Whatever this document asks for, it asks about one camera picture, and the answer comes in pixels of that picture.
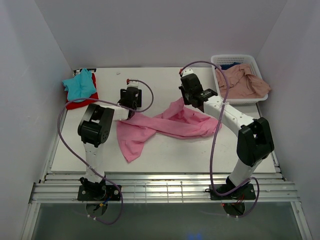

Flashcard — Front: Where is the white plastic basket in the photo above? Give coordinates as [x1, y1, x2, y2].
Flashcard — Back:
[210, 54, 271, 105]

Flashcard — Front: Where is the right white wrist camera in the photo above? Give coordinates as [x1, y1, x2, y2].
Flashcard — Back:
[179, 68, 194, 78]

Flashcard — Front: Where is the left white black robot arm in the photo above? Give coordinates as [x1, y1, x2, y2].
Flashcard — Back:
[77, 86, 142, 201]

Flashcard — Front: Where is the teal folded t shirt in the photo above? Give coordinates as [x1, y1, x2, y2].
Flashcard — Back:
[62, 68, 97, 103]

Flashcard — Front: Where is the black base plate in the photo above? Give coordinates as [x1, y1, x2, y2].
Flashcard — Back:
[77, 185, 121, 202]
[205, 183, 256, 201]

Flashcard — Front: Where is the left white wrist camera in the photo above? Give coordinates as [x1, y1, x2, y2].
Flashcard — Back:
[126, 78, 139, 89]

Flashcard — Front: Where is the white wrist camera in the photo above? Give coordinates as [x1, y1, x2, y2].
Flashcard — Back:
[126, 78, 139, 89]
[179, 68, 194, 78]

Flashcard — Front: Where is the red folded t shirt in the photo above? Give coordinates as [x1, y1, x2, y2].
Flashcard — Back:
[62, 72, 99, 110]

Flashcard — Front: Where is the pink t shirt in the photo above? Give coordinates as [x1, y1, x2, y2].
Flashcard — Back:
[116, 98, 222, 163]

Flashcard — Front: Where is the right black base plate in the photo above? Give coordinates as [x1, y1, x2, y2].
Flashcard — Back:
[205, 183, 256, 201]

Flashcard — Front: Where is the aluminium frame rail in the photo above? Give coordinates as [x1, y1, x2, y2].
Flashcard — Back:
[29, 172, 300, 204]

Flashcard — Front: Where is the beige t shirt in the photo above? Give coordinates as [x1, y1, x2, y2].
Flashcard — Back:
[222, 64, 272, 99]

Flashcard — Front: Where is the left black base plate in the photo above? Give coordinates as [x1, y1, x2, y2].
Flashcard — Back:
[77, 185, 121, 202]

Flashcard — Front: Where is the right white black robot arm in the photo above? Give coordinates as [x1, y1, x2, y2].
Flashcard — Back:
[179, 73, 275, 199]

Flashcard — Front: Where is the blue t shirt in basket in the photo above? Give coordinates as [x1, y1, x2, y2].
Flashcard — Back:
[220, 62, 239, 71]

